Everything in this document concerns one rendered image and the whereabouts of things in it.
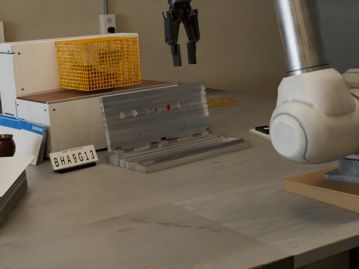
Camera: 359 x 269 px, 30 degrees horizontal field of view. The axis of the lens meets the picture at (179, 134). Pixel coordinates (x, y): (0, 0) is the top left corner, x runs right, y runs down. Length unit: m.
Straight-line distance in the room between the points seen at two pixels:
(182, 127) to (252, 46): 2.51
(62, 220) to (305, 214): 0.57
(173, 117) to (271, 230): 0.91
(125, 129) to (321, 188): 0.76
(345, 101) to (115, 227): 0.59
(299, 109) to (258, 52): 3.32
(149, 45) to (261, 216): 2.81
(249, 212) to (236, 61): 3.13
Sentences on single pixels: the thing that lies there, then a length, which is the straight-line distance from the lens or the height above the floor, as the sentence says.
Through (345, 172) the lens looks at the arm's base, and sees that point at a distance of 1.73.
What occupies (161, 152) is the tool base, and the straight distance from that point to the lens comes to 2.17.
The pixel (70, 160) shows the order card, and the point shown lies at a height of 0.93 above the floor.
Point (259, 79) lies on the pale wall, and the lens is 4.81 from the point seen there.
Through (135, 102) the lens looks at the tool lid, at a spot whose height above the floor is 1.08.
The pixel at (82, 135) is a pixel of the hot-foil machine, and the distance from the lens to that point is 2.28.
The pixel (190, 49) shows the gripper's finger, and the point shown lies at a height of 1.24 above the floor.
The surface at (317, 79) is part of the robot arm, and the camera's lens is 1.52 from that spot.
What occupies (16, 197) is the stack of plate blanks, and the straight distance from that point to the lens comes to 1.81.
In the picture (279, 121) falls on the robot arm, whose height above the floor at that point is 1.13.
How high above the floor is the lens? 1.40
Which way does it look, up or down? 11 degrees down
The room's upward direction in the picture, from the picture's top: 3 degrees counter-clockwise
